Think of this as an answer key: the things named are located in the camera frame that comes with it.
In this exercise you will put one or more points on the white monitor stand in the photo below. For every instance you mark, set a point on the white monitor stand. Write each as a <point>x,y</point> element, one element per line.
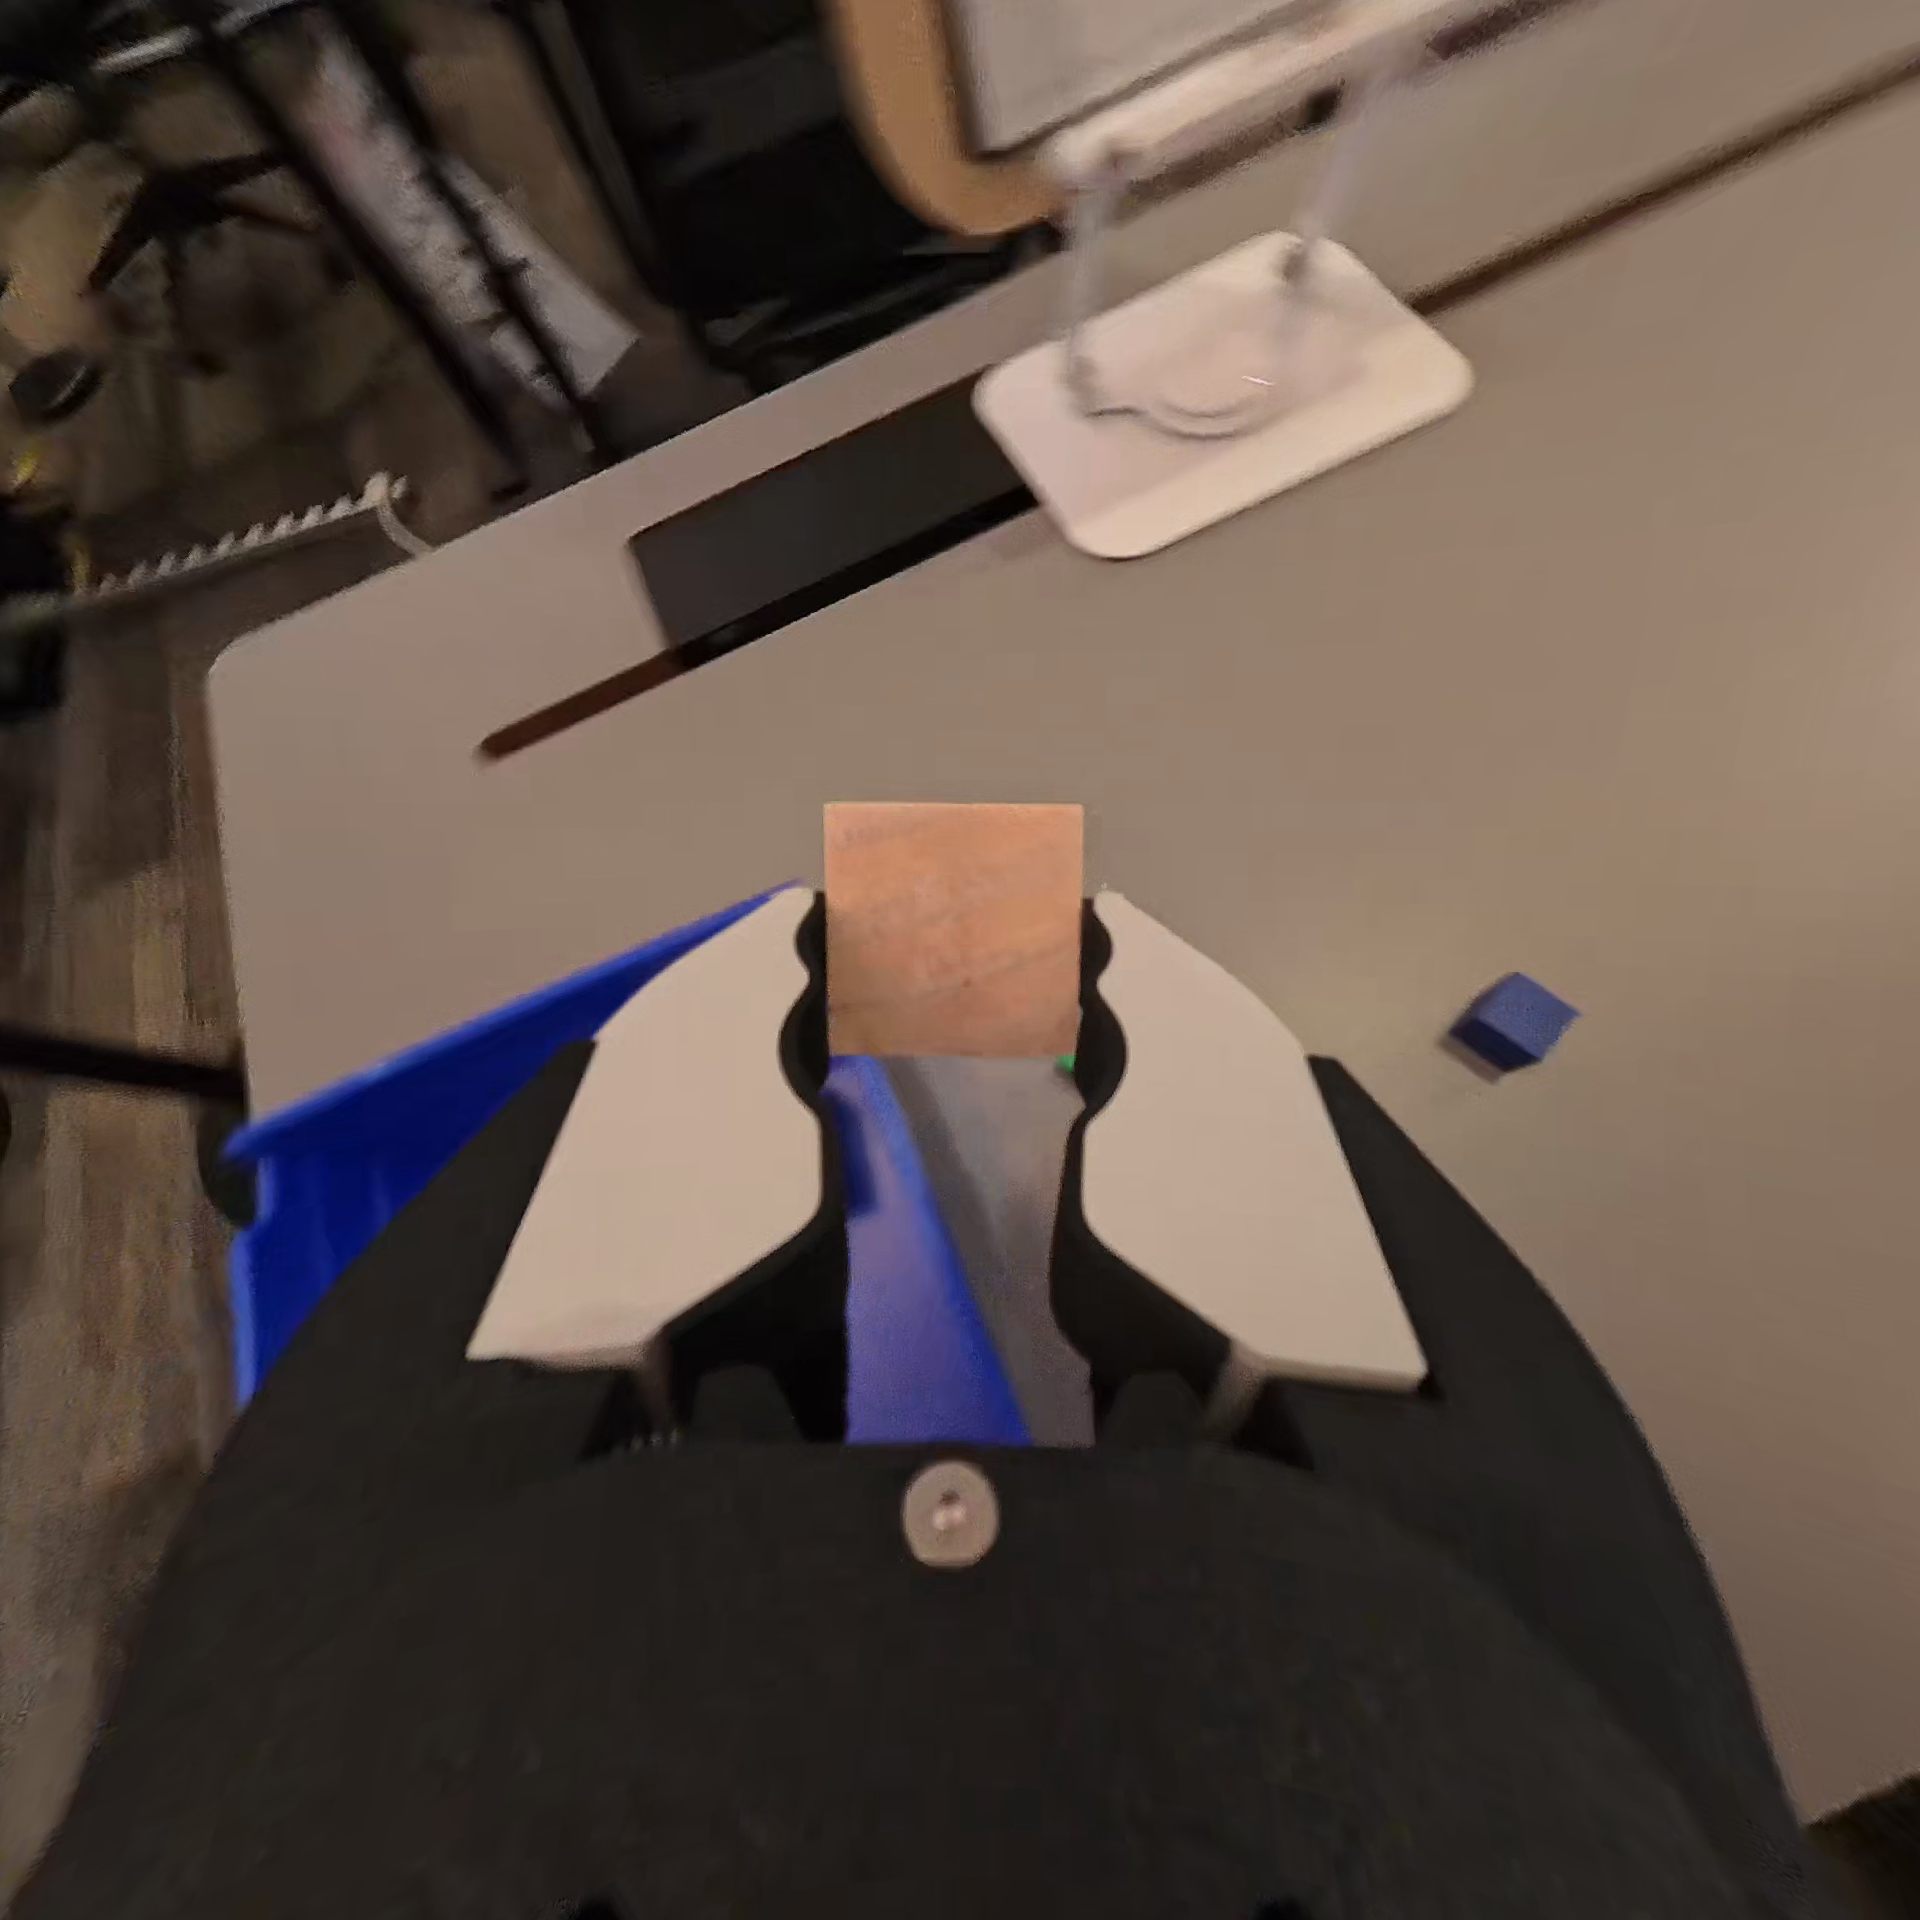
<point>1243,435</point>

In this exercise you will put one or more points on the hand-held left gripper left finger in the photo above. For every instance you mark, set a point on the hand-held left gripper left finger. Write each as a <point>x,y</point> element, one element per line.
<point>661,1171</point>

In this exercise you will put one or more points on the light wooden cube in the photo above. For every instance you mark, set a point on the light wooden cube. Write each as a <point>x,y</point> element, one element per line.
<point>953,930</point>

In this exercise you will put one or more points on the blue plastic bin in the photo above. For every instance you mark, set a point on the blue plastic bin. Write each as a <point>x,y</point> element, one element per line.
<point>345,1184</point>

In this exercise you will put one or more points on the curved plywood chair back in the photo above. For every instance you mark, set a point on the curved plywood chair back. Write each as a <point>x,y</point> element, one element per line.
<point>914,136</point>

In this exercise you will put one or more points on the dark metal frame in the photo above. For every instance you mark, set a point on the dark metal frame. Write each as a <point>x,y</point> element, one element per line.
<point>435,241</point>

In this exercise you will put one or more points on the dark blue small cube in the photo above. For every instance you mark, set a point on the dark blue small cube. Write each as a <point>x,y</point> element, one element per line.
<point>1515,1019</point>

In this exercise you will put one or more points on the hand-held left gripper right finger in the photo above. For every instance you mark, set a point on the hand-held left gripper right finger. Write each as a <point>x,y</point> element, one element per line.
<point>1243,1184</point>

